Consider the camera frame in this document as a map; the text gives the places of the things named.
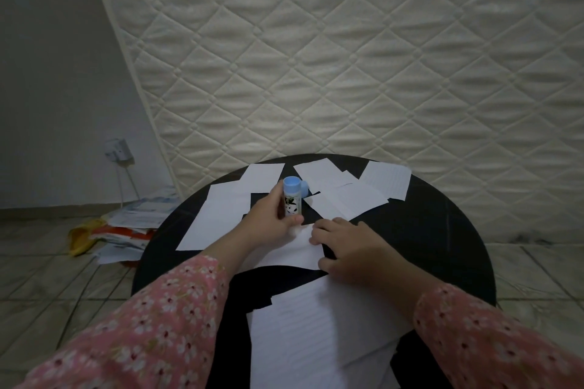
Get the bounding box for person's left hand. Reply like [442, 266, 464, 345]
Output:
[238, 181, 305, 256]

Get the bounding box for person's right hand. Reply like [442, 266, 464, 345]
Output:
[309, 217, 404, 287]

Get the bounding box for blue white glue stick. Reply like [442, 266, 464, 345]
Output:
[282, 177, 302, 219]

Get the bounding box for white cut paper sheet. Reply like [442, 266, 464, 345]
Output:
[237, 224, 336, 274]

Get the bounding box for person's right forearm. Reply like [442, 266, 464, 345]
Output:
[388, 266, 584, 389]

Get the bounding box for person's left forearm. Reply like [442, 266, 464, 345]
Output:
[14, 225, 256, 389]

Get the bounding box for white lined paper sheet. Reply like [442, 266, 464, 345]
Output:
[269, 274, 414, 369]
[246, 307, 403, 389]

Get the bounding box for scattered white paper pieces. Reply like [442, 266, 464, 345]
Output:
[176, 157, 413, 252]

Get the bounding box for pile of papers and packets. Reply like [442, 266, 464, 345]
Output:
[90, 186, 182, 265]

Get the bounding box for white quilted mattress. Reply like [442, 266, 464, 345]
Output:
[83, 0, 584, 244]

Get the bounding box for yellow plastic bag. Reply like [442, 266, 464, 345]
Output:
[68, 219, 106, 257]

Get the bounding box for white power cable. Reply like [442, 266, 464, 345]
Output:
[116, 163, 141, 211]

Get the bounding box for white wall socket plug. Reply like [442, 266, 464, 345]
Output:
[105, 139, 135, 166]

